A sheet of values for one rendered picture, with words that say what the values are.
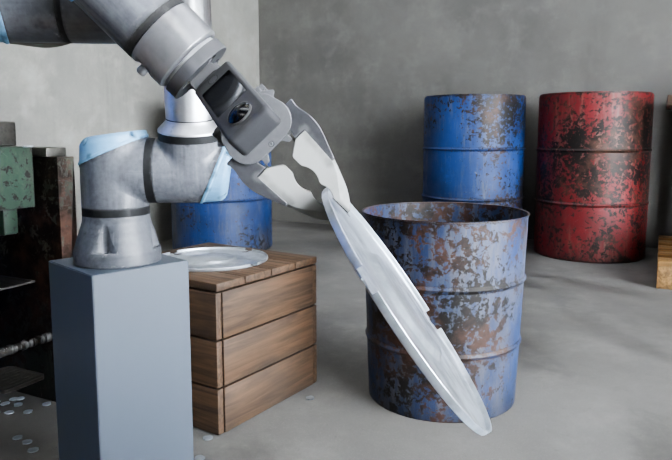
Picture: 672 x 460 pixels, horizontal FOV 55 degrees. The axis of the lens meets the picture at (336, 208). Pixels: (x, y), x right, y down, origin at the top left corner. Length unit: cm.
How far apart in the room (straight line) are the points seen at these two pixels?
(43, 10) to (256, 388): 108
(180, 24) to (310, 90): 414
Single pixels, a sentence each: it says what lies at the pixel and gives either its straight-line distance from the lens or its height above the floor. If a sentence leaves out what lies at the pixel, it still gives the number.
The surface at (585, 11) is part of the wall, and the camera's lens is 425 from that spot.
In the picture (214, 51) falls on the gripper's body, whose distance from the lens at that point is 64.
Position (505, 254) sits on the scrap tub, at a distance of 154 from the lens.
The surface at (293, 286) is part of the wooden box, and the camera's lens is 166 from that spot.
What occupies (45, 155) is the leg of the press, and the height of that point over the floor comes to 62.
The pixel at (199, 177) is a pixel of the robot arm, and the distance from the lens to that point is 113.
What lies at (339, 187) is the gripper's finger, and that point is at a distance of 64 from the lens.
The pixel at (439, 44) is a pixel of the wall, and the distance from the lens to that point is 441.
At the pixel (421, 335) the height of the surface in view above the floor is 49.
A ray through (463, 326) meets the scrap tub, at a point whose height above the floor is 24.
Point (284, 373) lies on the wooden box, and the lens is 169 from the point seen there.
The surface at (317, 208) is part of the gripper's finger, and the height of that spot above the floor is 61.
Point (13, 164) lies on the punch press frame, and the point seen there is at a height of 60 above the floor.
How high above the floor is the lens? 68
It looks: 7 degrees down
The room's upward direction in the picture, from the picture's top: straight up
